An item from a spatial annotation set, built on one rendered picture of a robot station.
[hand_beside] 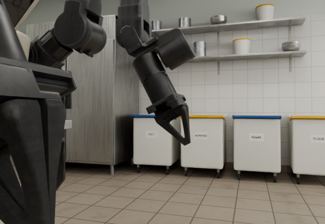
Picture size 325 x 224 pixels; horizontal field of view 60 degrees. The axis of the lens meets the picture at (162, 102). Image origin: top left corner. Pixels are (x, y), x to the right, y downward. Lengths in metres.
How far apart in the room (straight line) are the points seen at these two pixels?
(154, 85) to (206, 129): 2.92
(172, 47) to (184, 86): 3.64
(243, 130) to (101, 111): 1.76
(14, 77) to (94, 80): 3.56
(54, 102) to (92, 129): 3.54
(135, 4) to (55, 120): 0.46
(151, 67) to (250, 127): 2.91
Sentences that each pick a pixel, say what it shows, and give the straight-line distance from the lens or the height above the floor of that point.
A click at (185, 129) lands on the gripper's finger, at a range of 0.57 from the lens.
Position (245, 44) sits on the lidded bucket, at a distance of 3.93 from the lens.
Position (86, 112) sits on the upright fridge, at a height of 0.80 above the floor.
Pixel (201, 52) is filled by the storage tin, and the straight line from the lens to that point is 3.98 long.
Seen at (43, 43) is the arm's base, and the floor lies 0.98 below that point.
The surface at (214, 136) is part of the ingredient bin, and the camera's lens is 3.47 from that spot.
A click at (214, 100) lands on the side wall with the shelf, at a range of 4.12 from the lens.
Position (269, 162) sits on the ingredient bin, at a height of 0.24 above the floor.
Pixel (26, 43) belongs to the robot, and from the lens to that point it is 0.64.
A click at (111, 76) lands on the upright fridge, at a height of 1.26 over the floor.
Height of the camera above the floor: 0.84
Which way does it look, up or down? 2 degrees up
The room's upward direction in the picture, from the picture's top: straight up
